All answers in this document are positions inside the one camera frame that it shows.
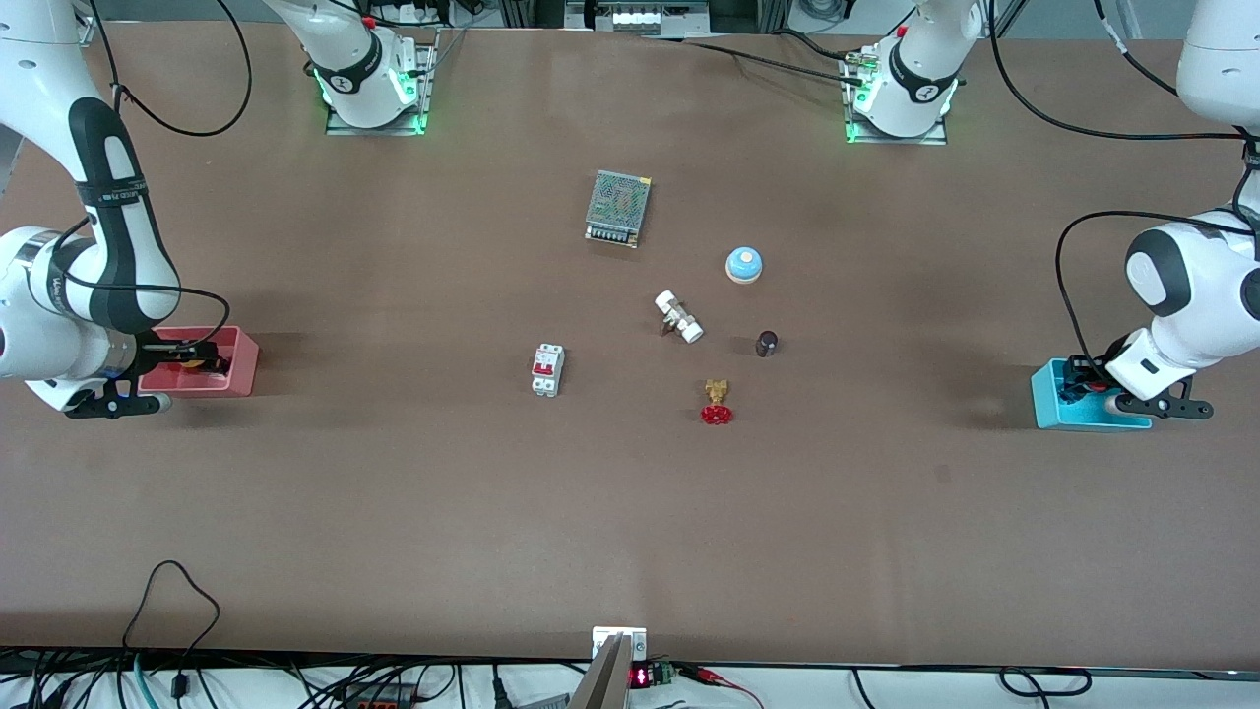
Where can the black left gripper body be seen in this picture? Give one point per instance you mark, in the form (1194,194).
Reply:
(1092,373)

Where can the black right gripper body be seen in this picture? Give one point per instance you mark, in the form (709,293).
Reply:
(173,350)

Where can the yellow push button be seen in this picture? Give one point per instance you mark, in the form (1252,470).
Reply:
(195,366)

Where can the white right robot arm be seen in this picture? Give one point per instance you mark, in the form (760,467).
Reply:
(39,98)

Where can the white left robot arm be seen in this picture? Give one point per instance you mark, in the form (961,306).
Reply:
(1211,295)

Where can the pink plastic bin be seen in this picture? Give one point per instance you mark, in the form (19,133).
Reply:
(241,379)

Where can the cyan plastic bin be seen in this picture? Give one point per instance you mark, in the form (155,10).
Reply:
(1048,406)

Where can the small dark cylinder knob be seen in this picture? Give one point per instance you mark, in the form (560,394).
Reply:
(767,344)

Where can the white red circuit breaker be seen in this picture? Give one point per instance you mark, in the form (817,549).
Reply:
(547,370)

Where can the blue call bell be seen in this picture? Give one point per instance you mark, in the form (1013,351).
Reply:
(744,264)

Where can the white pipe fitting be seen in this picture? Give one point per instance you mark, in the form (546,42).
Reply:
(679,317)

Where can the black power strip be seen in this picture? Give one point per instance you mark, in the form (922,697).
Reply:
(428,12)

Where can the metal mesh power supply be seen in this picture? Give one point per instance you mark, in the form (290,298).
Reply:
(618,204)

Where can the red clip lead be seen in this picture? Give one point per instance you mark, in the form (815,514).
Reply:
(724,679)

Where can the small red LED display module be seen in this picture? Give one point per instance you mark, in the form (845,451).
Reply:
(650,676)

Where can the silver control box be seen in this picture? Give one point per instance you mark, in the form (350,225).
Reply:
(638,15)

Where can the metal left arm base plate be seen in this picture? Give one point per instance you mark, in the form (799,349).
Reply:
(935,136)

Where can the aluminium frame corner bracket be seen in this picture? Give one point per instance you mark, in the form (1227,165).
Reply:
(87,34)

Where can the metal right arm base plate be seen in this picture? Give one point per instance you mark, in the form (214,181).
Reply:
(425,89)

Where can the grey aluminium camera post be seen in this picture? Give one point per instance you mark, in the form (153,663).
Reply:
(605,679)

